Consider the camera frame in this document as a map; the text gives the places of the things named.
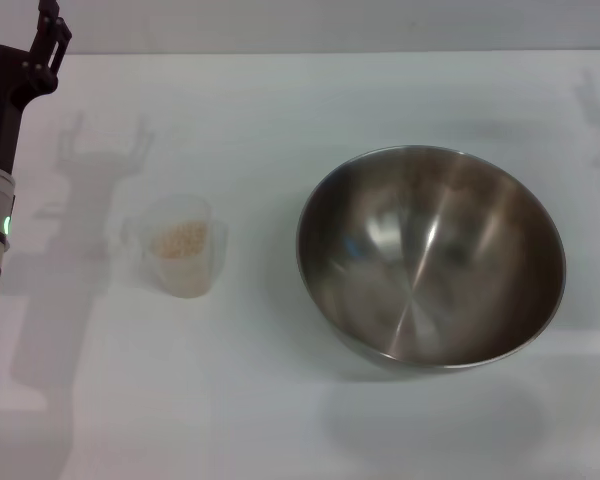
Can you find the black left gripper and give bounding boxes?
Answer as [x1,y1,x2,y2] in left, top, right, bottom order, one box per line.
[0,0,74,175]

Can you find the white rice grains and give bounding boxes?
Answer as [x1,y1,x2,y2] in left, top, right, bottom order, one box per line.
[148,220,212,294]

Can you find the clear plastic measuring cup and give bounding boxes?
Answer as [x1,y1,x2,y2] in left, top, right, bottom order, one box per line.
[121,194,230,300]

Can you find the stainless steel bowl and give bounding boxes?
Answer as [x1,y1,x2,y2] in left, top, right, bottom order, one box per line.
[294,144,567,372]

